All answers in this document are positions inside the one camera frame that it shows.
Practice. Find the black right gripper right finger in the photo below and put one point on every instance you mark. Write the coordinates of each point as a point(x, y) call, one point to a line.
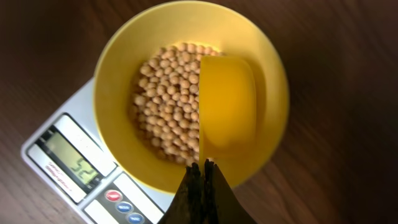
point(220, 204)

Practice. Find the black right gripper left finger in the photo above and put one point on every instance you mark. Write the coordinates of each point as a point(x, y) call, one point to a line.
point(186, 206)

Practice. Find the yellow measuring scoop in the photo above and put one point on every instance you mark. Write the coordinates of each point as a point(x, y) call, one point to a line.
point(228, 110)

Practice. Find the soybeans in bowl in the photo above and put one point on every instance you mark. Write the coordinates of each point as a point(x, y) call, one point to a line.
point(165, 101)

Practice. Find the white digital kitchen scale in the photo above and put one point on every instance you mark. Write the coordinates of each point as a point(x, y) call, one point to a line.
point(67, 153)

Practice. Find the yellow plastic bowl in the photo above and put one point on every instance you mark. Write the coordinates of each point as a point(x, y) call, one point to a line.
point(186, 21)

